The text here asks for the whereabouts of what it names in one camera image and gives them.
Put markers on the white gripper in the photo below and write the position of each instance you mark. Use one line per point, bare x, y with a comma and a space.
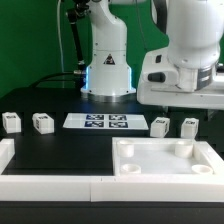
162, 83

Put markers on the white U-shaped obstacle fence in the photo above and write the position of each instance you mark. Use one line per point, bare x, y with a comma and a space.
171, 188

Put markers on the white marker tag plate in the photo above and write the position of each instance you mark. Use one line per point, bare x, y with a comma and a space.
105, 121

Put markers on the white square table top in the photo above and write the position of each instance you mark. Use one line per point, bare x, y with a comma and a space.
146, 156

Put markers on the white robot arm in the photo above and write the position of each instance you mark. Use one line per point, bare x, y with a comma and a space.
194, 29

